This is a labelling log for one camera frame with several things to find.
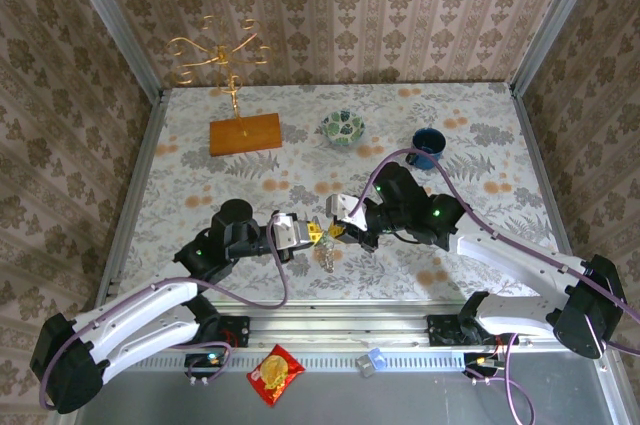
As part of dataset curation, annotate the silver keyring chain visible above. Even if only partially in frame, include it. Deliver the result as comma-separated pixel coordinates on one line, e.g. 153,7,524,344
312,236,342,274

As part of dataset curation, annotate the floral patterned table cover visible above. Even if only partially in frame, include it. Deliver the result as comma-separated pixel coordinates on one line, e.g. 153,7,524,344
107,82,581,304

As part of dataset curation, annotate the dark blue mug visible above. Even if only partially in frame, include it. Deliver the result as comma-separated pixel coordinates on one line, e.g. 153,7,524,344
405,127,447,171

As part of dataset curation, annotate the gold hook stand wooden base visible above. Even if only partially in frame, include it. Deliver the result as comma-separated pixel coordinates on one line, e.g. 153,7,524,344
164,14,284,159

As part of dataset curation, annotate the green leaf pattern bowl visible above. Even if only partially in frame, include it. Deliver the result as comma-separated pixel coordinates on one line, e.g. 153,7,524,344
321,110,367,147

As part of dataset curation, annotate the small grey blue packet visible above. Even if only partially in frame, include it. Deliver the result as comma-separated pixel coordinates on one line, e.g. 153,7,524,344
356,348,387,379

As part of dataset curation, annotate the small black control board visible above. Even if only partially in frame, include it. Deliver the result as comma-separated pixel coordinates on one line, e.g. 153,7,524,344
184,350,232,386
462,350,504,386

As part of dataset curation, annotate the red snack packet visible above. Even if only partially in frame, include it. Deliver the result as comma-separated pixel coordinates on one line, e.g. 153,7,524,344
246,343,306,409

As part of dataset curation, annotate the aluminium mounting rail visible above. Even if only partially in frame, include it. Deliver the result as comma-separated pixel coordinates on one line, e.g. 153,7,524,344
219,314,501,349

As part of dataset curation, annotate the aluminium frame side rail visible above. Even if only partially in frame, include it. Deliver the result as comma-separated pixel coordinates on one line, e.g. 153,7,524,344
47,89,169,425
509,84,640,425

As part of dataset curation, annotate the grey slotted cable duct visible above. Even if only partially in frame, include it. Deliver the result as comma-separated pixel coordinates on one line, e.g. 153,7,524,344
119,350,469,372

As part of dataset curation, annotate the aluminium frame post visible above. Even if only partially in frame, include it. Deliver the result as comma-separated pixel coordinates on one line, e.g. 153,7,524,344
55,0,166,99
507,0,609,96

